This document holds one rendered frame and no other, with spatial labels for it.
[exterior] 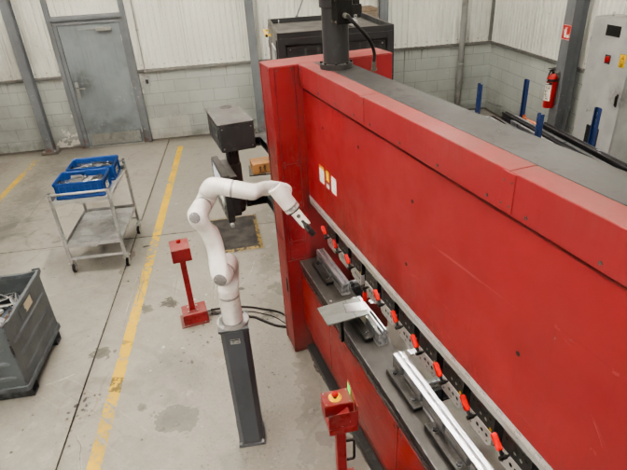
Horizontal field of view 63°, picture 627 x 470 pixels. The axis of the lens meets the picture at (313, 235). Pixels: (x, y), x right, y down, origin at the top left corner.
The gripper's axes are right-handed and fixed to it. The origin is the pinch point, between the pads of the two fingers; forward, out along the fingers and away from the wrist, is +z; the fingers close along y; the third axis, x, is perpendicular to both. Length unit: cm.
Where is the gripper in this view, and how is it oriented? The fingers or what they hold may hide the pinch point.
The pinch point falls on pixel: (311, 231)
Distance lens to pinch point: 269.2
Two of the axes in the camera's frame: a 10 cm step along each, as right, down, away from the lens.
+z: 5.9, 7.3, 3.4
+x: -7.7, 6.3, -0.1
